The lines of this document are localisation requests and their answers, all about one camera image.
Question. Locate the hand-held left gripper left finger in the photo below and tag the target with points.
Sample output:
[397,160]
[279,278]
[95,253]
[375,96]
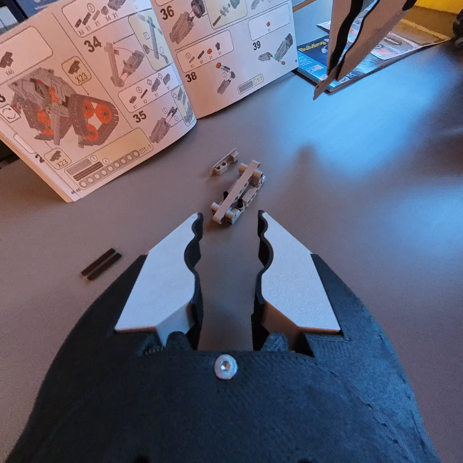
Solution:
[159,289]

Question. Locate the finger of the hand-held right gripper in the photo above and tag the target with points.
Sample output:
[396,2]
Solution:
[379,18]
[338,21]

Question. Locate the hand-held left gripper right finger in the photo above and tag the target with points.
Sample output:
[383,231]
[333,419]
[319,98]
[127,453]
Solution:
[296,289]

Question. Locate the grey toy brick assembly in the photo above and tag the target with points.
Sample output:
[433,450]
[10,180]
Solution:
[235,197]

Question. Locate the white printed leaflet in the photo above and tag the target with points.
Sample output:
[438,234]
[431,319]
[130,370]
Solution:
[398,41]

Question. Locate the black toy axle rod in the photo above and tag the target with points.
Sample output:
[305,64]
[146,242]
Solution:
[97,262]
[105,267]

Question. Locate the yellow box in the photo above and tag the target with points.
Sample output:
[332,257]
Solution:
[441,14]

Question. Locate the dark round object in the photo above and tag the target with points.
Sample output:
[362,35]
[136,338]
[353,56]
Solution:
[458,27]

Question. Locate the grey angled toy brick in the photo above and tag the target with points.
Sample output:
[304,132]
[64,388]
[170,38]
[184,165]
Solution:
[220,168]

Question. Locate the open building instruction booklet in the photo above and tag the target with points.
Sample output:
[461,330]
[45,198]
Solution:
[108,90]

